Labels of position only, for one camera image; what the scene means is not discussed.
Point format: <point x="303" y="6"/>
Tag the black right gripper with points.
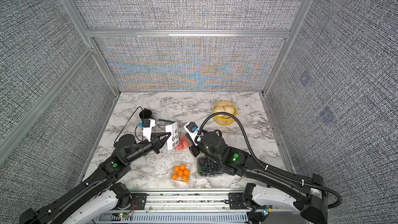
<point x="194" y="149"/>

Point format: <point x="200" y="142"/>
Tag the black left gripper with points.
<point x="155" y="142"/>

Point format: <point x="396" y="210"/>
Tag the white fruit sticker sheet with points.
<point x="173" y="140"/>

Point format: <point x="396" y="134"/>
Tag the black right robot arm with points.
<point x="309" y="193"/>

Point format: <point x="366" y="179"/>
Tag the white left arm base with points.
<point x="96" y="203"/>

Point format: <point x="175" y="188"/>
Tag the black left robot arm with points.
<point x="104" y="179"/>

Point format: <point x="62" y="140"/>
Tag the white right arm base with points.
<point x="256" y="195"/>

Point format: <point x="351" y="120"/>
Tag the clear box of strawberries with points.
<point x="183" y="143"/>

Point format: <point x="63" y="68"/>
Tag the clear box of blueberries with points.
<point x="207" y="168"/>

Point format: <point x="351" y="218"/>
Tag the clear box of oranges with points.
<point x="180" y="172"/>

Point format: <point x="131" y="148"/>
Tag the black metal cup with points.
<point x="145" y="114"/>

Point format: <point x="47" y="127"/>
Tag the yellow bamboo steamer basket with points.
<point x="224" y="119"/>

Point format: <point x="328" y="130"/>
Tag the left steamed bun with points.
<point x="219" y="109"/>

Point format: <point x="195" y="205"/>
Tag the steamed bun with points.
<point x="229" y="109"/>
<point x="219" y="109"/>

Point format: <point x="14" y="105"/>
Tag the right steamed bun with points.
<point x="229" y="109"/>

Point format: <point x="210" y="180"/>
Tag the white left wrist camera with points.
<point x="147" y="125"/>

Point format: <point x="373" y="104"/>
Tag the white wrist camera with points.
<point x="191" y="130"/>
<point x="147" y="125"/>

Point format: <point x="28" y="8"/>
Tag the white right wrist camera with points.
<point x="191" y="130"/>

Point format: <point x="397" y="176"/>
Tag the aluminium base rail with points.
<point x="205" y="206"/>

